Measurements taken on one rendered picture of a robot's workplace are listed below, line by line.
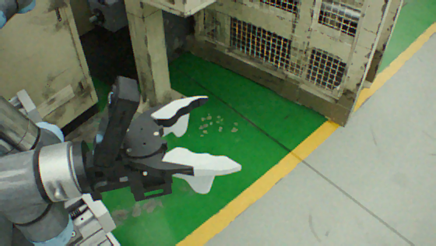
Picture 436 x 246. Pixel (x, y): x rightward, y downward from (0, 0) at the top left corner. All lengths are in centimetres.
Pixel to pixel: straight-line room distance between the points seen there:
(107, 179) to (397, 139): 183
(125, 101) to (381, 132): 184
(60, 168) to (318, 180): 146
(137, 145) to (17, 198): 17
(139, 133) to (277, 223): 121
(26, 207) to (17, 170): 5
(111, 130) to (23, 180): 13
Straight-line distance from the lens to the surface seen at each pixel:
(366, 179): 184
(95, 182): 47
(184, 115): 51
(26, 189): 46
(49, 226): 54
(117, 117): 39
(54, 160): 45
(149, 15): 167
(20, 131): 58
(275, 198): 165
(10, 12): 89
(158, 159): 41
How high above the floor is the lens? 140
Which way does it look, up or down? 46 degrees down
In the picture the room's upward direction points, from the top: straight up
